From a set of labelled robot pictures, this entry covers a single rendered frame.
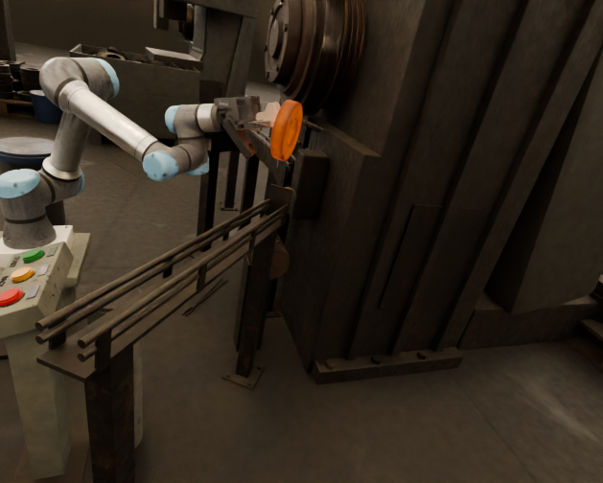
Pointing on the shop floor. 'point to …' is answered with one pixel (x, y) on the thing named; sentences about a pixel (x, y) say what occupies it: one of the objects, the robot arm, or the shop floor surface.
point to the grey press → (212, 43)
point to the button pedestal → (77, 440)
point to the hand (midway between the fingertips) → (287, 123)
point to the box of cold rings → (145, 89)
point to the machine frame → (428, 175)
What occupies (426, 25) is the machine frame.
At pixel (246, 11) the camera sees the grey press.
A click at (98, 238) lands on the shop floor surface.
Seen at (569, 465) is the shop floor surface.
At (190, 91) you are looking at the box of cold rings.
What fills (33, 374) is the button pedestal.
